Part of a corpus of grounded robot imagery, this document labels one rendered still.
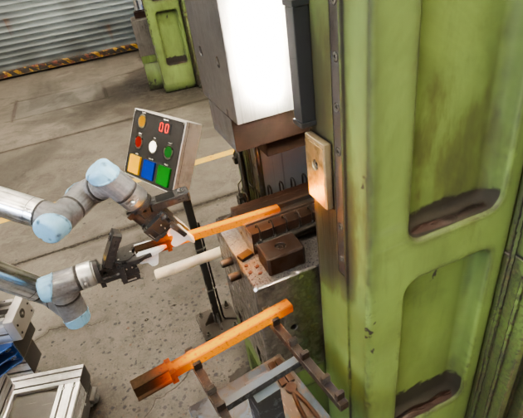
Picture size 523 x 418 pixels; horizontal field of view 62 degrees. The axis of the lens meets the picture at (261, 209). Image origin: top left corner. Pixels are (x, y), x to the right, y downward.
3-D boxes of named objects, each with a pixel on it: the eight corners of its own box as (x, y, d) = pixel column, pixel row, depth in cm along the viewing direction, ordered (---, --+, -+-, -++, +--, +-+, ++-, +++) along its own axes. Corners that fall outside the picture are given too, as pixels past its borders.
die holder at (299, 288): (271, 385, 147) (254, 290, 122) (234, 311, 177) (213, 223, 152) (408, 322, 161) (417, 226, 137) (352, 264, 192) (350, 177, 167)
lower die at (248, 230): (254, 255, 135) (251, 233, 131) (232, 222, 151) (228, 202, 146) (369, 212, 146) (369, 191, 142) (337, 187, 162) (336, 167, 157)
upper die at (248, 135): (237, 153, 116) (231, 119, 111) (214, 128, 132) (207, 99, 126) (369, 113, 127) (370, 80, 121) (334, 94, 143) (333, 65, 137)
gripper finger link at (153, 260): (169, 257, 132) (139, 266, 130) (165, 241, 129) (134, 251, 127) (172, 263, 130) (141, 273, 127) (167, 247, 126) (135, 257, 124)
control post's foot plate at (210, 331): (205, 343, 224) (202, 332, 219) (193, 315, 242) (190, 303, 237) (243, 327, 230) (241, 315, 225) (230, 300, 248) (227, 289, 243)
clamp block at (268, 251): (270, 277, 126) (267, 260, 122) (259, 260, 132) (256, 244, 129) (306, 263, 129) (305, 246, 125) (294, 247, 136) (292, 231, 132)
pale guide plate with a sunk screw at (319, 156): (326, 211, 103) (323, 146, 94) (308, 194, 110) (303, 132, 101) (334, 207, 103) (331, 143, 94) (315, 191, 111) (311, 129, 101)
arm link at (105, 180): (88, 162, 115) (109, 151, 111) (119, 187, 122) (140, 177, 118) (77, 184, 110) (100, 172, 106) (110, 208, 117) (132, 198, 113)
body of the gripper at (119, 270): (139, 263, 134) (100, 277, 131) (131, 241, 129) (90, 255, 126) (143, 278, 128) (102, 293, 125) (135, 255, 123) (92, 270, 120)
